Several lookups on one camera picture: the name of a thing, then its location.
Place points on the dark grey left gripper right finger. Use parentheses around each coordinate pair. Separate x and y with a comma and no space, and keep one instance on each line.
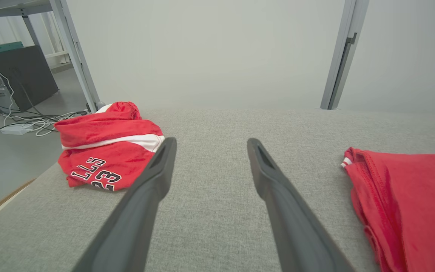
(296,234)

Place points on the red shorts with white band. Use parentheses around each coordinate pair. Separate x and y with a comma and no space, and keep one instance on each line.
(104,132)

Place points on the grey metal desk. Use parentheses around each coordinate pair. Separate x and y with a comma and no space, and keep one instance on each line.
(10,7)

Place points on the red white-sleeved jersey shirt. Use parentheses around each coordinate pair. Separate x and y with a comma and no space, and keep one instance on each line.
(421,204)

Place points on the grey metal table leg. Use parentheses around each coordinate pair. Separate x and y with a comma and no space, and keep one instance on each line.
(76,56)

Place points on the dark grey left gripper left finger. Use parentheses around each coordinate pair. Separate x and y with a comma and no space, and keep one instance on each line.
(134,223)

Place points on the grey partition frame post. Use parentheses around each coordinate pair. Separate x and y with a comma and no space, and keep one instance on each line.
(340,68)

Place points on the black computer tower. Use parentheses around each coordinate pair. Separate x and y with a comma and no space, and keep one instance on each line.
(25,75)

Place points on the white power strip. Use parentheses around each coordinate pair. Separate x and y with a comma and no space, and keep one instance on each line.
(15,129)

